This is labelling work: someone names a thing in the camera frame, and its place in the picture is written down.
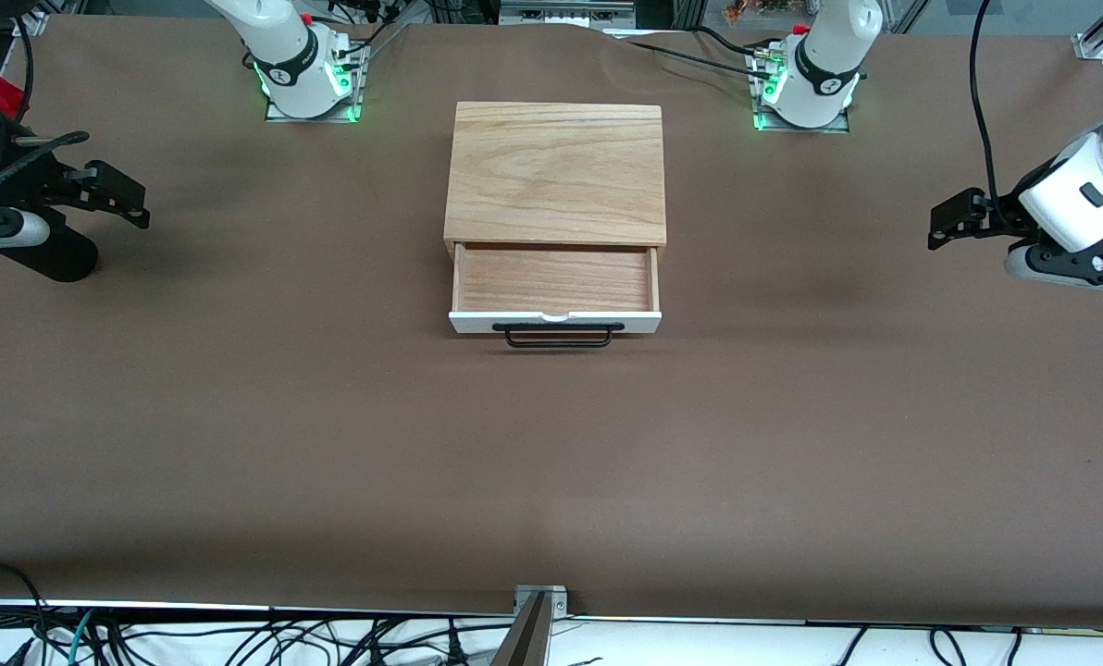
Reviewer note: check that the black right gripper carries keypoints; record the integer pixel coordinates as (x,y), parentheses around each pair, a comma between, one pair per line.
(26,178)

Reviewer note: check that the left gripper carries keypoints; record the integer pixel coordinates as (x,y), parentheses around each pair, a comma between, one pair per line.
(997,214)

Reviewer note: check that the white-fronted wooden drawer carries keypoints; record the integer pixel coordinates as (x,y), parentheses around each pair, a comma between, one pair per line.
(551,277)

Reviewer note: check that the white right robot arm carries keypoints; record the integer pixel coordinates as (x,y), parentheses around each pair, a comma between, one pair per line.
(283,55)

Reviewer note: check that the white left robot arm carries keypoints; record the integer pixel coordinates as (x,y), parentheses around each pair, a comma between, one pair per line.
(829,55)

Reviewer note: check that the light wooden drawer cabinet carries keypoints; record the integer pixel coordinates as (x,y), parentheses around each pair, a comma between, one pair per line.
(556,176)

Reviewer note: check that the black cylindrical vase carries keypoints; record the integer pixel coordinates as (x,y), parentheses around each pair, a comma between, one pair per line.
(56,259)

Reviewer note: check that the red artificial rose sprig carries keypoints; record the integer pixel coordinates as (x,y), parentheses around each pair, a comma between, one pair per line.
(1,92)

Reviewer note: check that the grey power strip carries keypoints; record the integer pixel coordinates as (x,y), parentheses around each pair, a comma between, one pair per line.
(565,13)

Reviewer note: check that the brown paper table cover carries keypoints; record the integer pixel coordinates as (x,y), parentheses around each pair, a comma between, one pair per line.
(551,444)

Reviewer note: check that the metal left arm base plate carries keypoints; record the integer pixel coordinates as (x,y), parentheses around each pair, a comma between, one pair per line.
(838,126)

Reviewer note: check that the aluminium corner bracket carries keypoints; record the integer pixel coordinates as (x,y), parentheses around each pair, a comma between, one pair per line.
(1096,46)
(31,24)

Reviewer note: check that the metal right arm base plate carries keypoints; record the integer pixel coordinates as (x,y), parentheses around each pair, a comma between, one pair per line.
(355,113)

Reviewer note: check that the aluminium table edge rail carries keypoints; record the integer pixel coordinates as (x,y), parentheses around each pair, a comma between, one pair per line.
(237,608)

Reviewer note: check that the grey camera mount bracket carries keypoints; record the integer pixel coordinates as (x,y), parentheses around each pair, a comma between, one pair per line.
(538,638)

